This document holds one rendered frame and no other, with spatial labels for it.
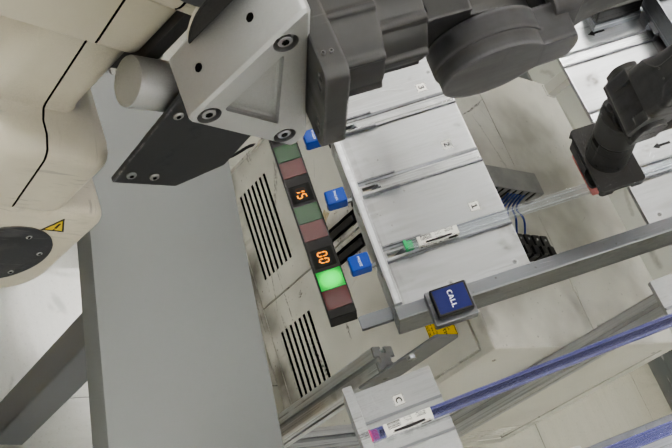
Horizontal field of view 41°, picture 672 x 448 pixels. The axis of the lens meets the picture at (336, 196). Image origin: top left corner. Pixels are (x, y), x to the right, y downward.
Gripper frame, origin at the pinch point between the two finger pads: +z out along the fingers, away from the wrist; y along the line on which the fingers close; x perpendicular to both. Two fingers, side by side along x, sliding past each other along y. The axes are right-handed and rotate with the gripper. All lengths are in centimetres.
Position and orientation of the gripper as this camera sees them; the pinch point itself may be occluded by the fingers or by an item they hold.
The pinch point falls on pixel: (594, 185)
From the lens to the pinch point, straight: 135.0
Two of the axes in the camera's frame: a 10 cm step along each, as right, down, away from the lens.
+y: -3.0, -8.4, 4.5
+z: 0.7, 4.6, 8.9
